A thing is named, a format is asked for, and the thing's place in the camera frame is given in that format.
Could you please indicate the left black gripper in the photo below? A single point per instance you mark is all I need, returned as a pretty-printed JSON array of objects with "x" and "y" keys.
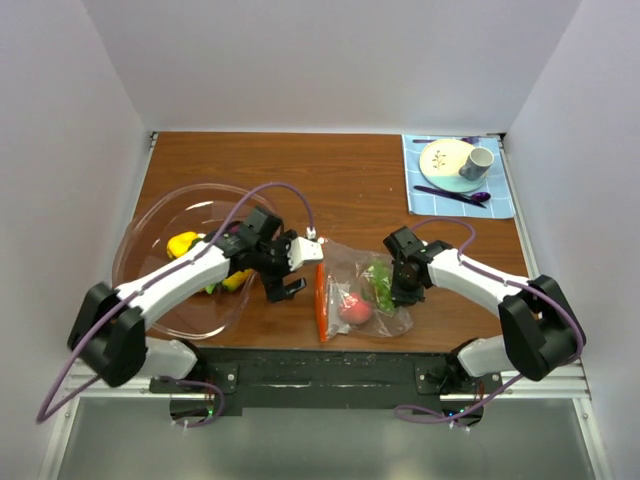
[{"x": 274, "y": 285}]

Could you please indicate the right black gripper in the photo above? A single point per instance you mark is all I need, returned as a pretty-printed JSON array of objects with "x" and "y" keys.
[{"x": 401, "y": 296}]

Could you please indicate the orange fake fruit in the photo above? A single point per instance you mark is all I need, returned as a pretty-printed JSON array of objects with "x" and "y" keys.
[{"x": 236, "y": 280}]

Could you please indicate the clear zip top bag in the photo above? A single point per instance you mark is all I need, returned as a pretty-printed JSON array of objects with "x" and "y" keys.
[{"x": 340, "y": 274}]

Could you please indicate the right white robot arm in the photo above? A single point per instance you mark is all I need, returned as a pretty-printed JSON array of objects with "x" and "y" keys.
[{"x": 539, "y": 331}]

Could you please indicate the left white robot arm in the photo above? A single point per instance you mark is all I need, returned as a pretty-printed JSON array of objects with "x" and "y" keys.
[{"x": 109, "y": 334}]

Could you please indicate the pink fake peach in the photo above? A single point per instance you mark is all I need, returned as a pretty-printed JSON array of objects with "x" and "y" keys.
[{"x": 354, "y": 310}]

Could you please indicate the purple spoon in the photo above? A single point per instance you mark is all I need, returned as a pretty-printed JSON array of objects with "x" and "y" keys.
[{"x": 476, "y": 198}]

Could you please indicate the cream floral plate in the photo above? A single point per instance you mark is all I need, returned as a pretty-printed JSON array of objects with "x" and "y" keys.
[{"x": 440, "y": 162}]

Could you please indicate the blue checkered cloth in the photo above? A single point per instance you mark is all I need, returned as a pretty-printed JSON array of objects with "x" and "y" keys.
[{"x": 494, "y": 181}]

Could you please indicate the clear plastic bowl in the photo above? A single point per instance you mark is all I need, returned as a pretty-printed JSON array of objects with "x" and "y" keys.
[{"x": 169, "y": 292}]

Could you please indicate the grey white mug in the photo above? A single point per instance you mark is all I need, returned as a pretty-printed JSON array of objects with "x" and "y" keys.
[{"x": 477, "y": 163}]

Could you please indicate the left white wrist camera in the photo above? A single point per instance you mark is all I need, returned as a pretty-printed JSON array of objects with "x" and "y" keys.
[{"x": 303, "y": 252}]

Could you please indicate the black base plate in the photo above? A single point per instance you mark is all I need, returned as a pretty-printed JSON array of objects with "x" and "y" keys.
[{"x": 332, "y": 379}]

